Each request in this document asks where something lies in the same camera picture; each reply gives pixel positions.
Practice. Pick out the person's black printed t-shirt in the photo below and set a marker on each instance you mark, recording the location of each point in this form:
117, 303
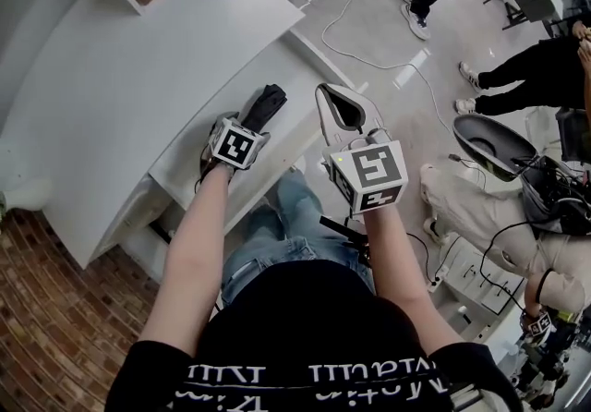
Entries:
305, 331

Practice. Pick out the white drawer cabinet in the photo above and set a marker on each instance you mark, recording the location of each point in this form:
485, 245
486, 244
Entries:
475, 281

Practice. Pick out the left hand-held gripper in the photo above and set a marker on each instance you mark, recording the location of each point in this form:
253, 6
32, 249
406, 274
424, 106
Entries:
235, 144

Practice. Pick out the person's right forearm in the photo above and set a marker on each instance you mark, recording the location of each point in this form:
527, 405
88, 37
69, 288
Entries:
397, 262

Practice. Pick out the grey shell chair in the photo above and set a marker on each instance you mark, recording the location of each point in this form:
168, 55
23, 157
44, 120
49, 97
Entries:
489, 142

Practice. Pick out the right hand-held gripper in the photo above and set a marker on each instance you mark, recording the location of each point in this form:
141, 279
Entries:
374, 170

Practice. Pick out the black waist device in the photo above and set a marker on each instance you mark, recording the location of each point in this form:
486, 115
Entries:
351, 239

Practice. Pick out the white power strip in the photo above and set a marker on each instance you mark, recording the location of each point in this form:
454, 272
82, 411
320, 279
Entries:
437, 281

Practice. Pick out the person's blue jeans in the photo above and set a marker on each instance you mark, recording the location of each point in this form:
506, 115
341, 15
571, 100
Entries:
286, 225

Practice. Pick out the person's left forearm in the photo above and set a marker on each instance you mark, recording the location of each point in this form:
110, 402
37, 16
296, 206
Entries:
194, 244

